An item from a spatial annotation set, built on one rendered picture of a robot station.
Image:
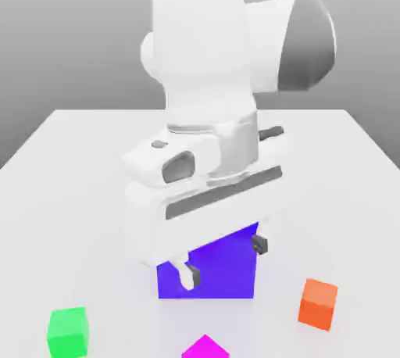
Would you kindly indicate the large blue box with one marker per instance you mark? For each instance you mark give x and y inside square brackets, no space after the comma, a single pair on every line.
[225,270]

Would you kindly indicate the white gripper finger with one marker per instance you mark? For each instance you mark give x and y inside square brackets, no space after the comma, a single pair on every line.
[187,278]
[260,244]

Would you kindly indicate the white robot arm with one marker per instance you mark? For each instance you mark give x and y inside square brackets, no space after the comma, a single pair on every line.
[203,51]

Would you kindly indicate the small orange cube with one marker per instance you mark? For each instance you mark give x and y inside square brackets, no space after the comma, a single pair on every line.
[317,305]

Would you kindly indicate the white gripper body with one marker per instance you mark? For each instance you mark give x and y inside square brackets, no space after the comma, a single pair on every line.
[187,229]

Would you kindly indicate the small magenta cube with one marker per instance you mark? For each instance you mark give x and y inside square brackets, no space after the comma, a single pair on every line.
[205,348]

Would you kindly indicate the small green cube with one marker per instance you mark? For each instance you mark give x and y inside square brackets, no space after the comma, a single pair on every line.
[67,331]

